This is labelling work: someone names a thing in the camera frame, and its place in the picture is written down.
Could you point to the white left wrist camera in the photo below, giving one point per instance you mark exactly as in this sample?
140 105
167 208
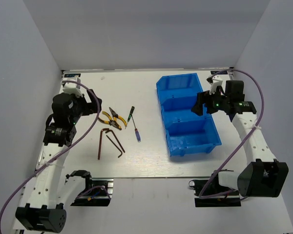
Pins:
72 86

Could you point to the corner label sticker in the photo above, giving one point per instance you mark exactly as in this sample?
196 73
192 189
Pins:
72 75
219 72

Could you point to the blue red screwdriver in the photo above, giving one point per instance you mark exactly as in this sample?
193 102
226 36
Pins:
136 131

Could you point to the yellow black pliers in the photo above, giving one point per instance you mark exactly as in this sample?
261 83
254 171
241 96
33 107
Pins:
116 117

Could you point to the blue plastic divided bin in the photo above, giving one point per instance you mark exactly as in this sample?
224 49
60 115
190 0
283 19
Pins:
186 132

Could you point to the yellow black cutters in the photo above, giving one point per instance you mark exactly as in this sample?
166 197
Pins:
110 121

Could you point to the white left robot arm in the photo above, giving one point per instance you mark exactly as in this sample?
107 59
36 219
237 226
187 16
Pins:
45 209

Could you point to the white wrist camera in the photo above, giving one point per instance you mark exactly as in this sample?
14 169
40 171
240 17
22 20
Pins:
214 81
72 86

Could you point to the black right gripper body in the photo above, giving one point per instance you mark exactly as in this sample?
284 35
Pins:
218 101

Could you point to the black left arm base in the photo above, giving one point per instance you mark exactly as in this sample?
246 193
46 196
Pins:
96 193

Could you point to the green black screwdriver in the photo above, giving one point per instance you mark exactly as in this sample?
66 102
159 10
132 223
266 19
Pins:
130 115

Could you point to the large brown hex key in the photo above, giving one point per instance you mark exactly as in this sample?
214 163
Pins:
100 141

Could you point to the left corner label sticker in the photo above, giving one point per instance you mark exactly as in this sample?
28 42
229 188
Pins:
72 75

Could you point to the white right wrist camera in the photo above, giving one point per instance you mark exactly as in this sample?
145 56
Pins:
214 81

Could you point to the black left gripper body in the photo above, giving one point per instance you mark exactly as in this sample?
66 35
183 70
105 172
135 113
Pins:
78 104

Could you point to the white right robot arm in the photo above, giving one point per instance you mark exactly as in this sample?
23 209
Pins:
264 175

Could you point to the small brown hex key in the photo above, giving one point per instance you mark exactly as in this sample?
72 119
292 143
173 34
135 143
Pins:
115 142

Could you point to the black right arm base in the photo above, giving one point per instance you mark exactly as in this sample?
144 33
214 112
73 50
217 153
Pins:
219 196

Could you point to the right corner label sticker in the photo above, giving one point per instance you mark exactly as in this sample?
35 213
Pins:
219 72

